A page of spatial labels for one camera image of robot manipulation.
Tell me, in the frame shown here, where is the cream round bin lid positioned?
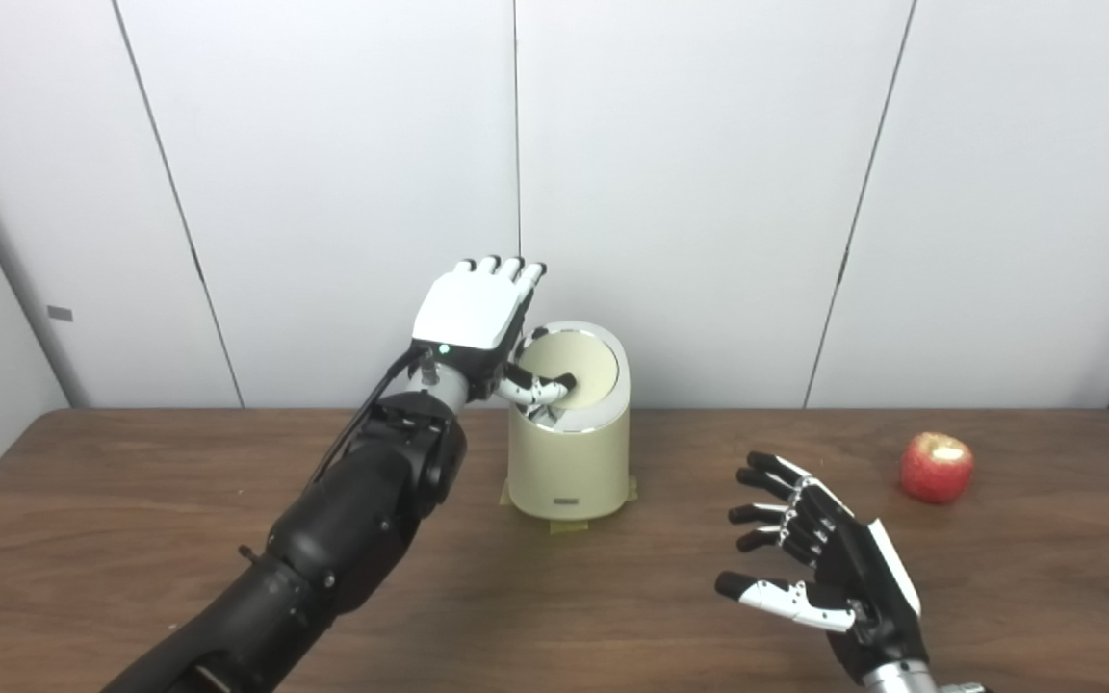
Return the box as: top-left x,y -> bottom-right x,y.
519,330 -> 619,410

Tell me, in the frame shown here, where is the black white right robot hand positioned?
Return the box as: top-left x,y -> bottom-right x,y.
714,451 -> 929,675

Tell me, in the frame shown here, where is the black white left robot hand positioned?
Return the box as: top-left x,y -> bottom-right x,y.
410,256 -> 578,407

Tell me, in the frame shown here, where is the red apple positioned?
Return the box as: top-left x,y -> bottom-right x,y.
900,432 -> 975,504

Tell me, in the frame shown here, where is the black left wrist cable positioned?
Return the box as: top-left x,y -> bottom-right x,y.
308,346 -> 430,484

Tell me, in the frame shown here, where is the cream-colored bin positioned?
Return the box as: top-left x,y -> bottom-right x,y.
506,321 -> 631,522

